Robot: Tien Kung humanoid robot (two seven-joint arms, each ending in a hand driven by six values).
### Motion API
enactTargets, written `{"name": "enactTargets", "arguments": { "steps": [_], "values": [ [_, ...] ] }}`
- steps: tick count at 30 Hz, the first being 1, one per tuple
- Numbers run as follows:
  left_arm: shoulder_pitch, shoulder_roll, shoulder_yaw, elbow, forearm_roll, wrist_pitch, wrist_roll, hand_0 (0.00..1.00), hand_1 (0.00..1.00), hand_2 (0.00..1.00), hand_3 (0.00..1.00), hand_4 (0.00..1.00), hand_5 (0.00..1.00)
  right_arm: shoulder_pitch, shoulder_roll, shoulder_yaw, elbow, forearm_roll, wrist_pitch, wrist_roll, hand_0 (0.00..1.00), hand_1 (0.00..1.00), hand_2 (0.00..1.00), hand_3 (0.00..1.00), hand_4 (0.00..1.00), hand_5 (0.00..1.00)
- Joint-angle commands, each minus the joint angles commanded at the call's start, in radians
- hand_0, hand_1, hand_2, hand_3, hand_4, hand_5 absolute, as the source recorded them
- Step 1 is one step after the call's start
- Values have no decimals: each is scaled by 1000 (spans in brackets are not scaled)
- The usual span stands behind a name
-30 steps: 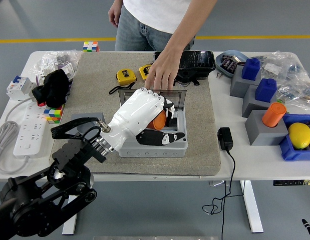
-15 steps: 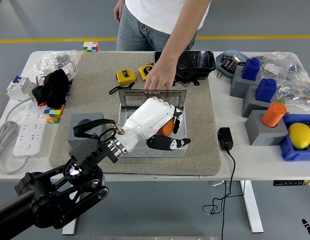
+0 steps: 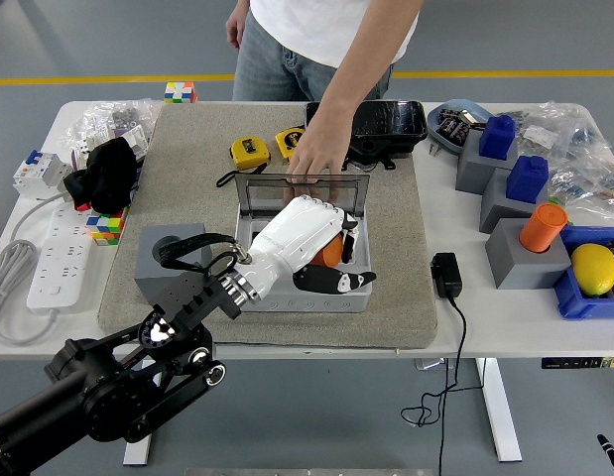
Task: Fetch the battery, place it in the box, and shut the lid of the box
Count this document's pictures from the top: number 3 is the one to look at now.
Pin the white blue circuit breaker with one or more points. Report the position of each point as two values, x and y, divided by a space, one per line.
38 171

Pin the orange cylinder battery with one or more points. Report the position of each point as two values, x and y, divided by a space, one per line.
542 228
329 253

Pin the white power strip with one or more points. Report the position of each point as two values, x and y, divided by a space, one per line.
63 258

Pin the clear bags of components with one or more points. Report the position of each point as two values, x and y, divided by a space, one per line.
574 144

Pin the person's right forearm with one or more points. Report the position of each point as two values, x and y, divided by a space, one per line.
243 6

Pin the person's left forearm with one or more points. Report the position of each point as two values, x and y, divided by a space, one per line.
366 59

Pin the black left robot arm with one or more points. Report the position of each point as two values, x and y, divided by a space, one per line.
113 387

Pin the black table control panel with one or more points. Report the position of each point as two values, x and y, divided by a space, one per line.
574 363

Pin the blue block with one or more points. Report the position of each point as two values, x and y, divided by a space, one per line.
497 136
527 178

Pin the light blue dish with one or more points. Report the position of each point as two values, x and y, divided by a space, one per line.
460 105

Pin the yellow lemon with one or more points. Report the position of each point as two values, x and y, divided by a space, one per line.
594 270

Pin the grey-brown table mat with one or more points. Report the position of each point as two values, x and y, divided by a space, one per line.
286 332

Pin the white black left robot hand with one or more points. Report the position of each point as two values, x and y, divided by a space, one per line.
296 233

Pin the black plastic tray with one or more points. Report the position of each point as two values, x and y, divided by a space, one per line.
391 121

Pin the dark component packet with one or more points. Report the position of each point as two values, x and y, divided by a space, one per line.
455 131
449 115

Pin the grey block with round hole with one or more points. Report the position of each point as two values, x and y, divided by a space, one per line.
150 248

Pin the smoky transparent box lid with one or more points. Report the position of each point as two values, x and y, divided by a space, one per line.
252 196

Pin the clear bag of small parts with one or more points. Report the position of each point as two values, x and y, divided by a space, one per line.
103 116

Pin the small silver piece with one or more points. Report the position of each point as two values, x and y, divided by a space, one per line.
469 118

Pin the person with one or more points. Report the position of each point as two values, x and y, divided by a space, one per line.
296 30

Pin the small green object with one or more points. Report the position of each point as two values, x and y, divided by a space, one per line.
555 201

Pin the person's left hand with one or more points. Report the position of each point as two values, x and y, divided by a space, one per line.
321 149

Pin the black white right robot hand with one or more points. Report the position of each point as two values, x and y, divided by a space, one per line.
606 446

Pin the small metal clip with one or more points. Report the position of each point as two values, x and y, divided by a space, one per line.
434 149

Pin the metal bracket under table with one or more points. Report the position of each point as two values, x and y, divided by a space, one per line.
428 364

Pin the black power adapter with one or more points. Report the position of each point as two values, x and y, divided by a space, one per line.
448 275

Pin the grey block holder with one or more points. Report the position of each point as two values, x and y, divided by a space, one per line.
472 171
520 270
495 208

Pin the colourful puzzle cube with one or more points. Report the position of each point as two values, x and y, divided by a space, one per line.
180 92
105 225

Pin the person's right hand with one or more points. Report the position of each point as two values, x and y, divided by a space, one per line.
237 30

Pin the black cloth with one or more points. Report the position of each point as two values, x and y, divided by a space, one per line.
108 173

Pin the grey electrical enclosure box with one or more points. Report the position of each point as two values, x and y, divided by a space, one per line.
296 305

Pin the blue plastic bin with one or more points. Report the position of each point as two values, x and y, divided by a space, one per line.
574 305

